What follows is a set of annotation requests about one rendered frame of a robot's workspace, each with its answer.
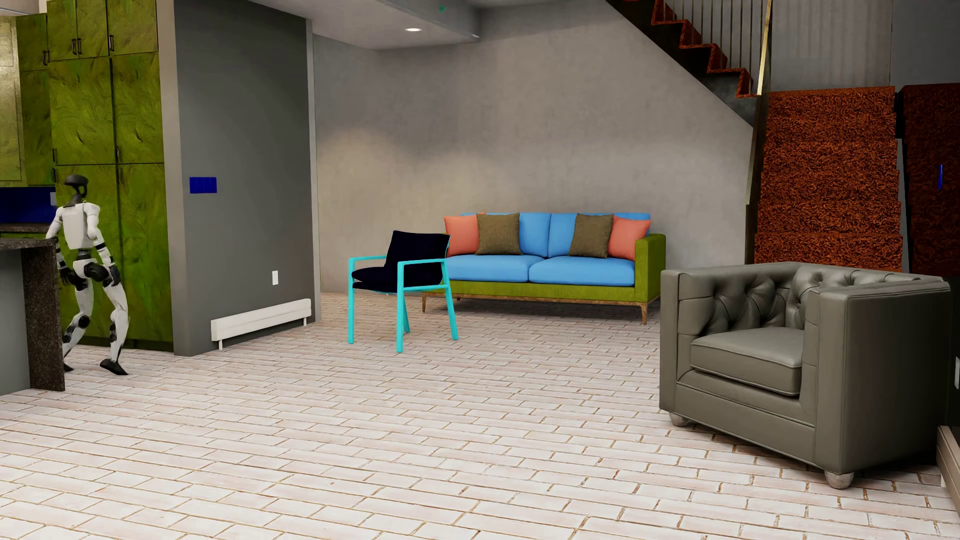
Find grey tufted leather armchair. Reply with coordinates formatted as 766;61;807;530
658;261;954;491

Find white black robot right leg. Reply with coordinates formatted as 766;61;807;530
60;279;96;373

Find white black robot leg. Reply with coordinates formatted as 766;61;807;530
60;279;96;373
87;261;130;376

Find white black robot left leg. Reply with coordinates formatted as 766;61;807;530
87;261;130;376

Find dark stone kitchen counter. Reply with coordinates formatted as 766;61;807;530
0;237;67;396

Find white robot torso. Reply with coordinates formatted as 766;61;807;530
60;201;101;264

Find blue kitchen backsplash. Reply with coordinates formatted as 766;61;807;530
0;185;59;225

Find tall green cabinets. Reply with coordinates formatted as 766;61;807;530
15;0;174;351

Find white baseboard heater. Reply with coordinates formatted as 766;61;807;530
210;298;313;351

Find orange throw pillow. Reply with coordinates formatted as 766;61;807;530
607;216;653;262
444;215;481;258

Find olive throw pillow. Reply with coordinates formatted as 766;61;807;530
475;213;522;257
567;213;615;260

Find green sofa blue cushions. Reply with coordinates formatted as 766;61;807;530
420;211;667;326

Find dark staircase red treads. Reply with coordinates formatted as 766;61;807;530
606;0;760;126

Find metal stair railing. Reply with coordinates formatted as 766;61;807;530
666;0;774;97

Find red carpeted lower stairs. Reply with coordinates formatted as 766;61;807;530
753;85;906;273

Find dark red textured panel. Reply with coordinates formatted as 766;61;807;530
898;82;960;280

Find cyan frame black cushion chair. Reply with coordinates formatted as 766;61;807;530
347;230;460;354

